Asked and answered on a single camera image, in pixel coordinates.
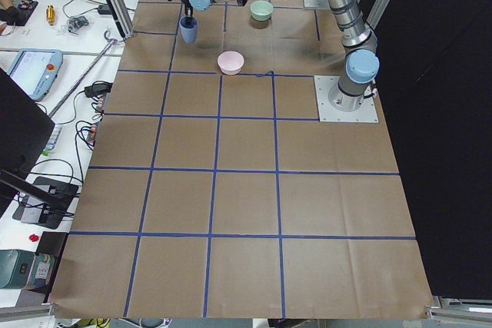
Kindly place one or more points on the black monitor base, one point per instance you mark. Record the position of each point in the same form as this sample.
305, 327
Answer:
45, 202

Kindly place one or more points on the pink bowl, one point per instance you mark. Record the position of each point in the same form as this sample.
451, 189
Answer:
230, 62

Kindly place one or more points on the green box device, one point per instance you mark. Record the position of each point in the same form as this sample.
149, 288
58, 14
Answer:
15, 268

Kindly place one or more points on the blue teach pendant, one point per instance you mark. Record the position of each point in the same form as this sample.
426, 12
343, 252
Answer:
35, 70

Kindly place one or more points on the black power adapter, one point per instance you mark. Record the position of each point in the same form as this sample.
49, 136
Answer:
103, 9

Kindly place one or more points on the blue cup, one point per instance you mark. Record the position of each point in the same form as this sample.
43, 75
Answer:
189, 29

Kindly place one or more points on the yellow metal cylinder tool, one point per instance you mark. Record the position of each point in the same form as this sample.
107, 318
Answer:
50, 15

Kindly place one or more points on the black monitor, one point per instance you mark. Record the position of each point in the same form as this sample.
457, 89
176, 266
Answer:
25, 129

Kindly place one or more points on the green bowl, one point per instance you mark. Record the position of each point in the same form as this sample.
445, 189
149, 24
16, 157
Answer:
261, 10

